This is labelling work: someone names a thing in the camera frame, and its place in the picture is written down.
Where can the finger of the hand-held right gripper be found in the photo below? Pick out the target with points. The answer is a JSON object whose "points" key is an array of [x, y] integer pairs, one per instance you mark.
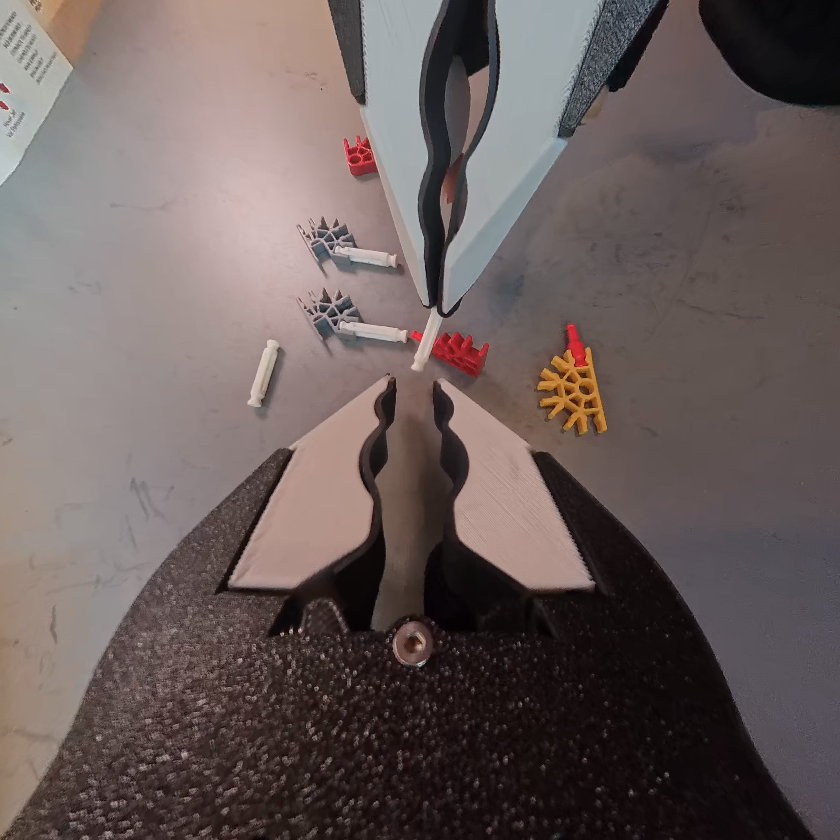
{"points": [[394, 118], [518, 151]]}

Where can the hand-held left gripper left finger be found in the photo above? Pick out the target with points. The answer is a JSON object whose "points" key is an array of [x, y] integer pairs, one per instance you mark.
{"points": [[308, 512]]}

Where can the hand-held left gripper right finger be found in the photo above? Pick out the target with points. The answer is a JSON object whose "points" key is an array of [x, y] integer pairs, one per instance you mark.
{"points": [[512, 518]]}

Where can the yellow toy connector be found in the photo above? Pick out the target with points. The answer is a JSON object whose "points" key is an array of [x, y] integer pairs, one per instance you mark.
{"points": [[594, 390]]}

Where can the red toy connector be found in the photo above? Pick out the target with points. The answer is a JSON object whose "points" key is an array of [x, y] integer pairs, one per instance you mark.
{"points": [[459, 351], [359, 157]]}

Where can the short red toy rod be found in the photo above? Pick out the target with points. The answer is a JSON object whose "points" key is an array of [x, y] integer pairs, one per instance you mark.
{"points": [[575, 348], [417, 337]]}

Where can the short white toy rod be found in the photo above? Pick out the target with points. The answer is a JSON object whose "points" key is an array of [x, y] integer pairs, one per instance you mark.
{"points": [[367, 256], [374, 331], [425, 344], [264, 373]]}

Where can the grey toy connector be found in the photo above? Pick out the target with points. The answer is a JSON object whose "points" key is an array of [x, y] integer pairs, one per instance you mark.
{"points": [[328, 315], [325, 237]]}

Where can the toy set cardboard box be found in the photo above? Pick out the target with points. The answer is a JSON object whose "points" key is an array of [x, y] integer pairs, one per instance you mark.
{"points": [[26, 85]]}

